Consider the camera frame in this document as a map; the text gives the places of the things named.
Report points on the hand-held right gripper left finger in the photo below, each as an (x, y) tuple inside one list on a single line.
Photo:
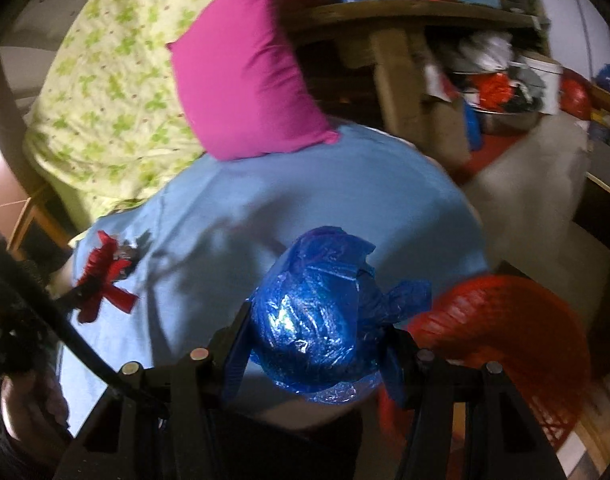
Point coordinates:
[(233, 365)]

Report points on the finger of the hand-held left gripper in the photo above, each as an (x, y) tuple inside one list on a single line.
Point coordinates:
[(80, 292)]

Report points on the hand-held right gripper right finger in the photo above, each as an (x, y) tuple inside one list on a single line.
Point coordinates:
[(394, 380)]

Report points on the blue plastic bag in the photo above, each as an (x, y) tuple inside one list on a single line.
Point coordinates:
[(305, 320)]

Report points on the red plastic basket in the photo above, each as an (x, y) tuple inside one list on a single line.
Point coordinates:
[(510, 320)]

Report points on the person's left forearm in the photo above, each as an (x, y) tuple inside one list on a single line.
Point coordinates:
[(35, 405)]

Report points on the blue blanket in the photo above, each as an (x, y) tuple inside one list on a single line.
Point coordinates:
[(285, 185)]

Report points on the green floral quilt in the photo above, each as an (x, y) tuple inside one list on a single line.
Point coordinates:
[(110, 85)]

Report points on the red floor mat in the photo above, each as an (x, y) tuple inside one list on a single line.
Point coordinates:
[(487, 157)]

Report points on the blue plastic sack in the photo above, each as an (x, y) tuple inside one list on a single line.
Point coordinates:
[(471, 127)]

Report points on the pink pillow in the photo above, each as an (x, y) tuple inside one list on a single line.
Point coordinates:
[(245, 75)]

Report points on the metal basin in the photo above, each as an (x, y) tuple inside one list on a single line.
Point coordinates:
[(505, 122)]

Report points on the wooden table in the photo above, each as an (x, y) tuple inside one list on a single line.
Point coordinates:
[(395, 75)]

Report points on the black plastic bag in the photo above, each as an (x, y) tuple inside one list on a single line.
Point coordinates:
[(522, 102)]

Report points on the orange plastic bag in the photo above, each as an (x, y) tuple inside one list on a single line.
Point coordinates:
[(492, 90)]

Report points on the grey cloth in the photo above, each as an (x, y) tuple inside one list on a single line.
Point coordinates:
[(527, 80)]

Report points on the white plastic bucket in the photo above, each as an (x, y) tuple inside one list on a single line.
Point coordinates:
[(545, 85)]

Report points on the large red plastic bag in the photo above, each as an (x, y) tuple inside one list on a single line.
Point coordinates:
[(575, 92)]

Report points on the white plastic bag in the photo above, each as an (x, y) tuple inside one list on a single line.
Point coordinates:
[(485, 50)]

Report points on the wooden bed frame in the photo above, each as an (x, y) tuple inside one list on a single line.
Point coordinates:
[(35, 210)]

